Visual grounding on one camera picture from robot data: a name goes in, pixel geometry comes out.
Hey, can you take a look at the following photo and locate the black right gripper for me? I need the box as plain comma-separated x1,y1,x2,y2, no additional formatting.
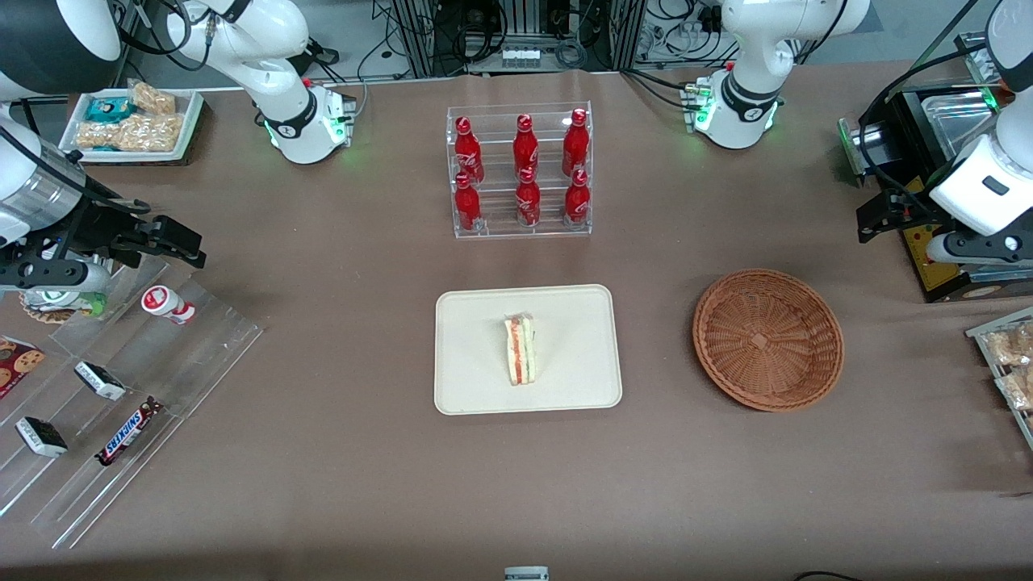
47,199,207,274

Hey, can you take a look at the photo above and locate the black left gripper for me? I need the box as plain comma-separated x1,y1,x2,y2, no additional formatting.
856,189,947,244

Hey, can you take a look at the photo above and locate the triangle sandwich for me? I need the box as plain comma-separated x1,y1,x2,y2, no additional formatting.
504,313,537,387

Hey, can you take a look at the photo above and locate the white rectangular snack tray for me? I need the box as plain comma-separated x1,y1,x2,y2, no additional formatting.
60,87,205,165

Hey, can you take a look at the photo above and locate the grey bread tray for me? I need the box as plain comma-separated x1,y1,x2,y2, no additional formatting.
965,306,1033,450

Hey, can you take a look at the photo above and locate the round brown wicker basket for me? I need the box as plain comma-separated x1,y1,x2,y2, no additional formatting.
692,269,846,413

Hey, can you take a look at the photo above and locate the beige rectangular plastic tray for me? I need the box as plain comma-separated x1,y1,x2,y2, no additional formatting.
434,284,624,416

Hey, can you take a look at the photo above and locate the white red yogurt bottle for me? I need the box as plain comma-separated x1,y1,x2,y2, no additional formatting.
141,285,197,326

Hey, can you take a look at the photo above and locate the clear acrylic stepped shelf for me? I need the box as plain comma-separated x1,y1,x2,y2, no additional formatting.
0,257,266,551

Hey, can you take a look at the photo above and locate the large granola snack bag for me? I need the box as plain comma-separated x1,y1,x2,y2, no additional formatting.
76,113,186,153

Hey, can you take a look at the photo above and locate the green white cup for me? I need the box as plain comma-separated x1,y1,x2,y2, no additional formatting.
21,286,108,325

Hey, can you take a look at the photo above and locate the small granola snack bag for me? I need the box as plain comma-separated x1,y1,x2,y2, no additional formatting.
128,81,178,116

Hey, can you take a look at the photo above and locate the blue snack packet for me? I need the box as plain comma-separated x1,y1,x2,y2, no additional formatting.
84,96,135,123

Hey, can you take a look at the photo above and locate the black white snack bar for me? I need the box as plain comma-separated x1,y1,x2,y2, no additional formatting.
15,416,69,459
74,361,128,403

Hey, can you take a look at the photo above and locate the wrapped bread packet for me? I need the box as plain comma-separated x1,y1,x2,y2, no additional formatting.
995,367,1033,412
985,322,1033,369

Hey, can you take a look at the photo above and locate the brown snickers bar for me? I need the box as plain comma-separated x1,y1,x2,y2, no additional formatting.
94,396,165,467

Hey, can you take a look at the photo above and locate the red cookie packet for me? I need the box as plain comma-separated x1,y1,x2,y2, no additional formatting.
0,336,47,401

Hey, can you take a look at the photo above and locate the red cola bottle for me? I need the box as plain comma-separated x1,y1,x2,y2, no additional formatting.
513,114,540,175
454,172,483,233
515,167,542,228
563,169,591,227
562,108,591,178
454,116,485,184

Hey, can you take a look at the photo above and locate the aluminium equipment rack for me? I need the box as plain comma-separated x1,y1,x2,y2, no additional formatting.
386,0,648,79

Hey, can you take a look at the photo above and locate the clear acrylic bottle rack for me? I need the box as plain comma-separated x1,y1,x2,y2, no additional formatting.
445,102,595,240

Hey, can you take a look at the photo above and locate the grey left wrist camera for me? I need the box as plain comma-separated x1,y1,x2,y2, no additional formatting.
926,231,1033,267

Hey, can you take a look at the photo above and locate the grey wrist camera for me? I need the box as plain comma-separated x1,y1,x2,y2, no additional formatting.
926,231,1033,267
0,258,112,312

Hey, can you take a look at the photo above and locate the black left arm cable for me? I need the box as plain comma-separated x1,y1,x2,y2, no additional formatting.
855,0,995,220

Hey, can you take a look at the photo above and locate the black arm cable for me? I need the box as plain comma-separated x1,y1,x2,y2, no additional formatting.
855,0,995,220
0,125,153,217

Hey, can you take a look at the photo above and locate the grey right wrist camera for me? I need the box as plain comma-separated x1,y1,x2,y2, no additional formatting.
0,258,112,312

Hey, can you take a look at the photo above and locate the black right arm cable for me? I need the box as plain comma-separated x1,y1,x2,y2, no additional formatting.
0,125,153,217

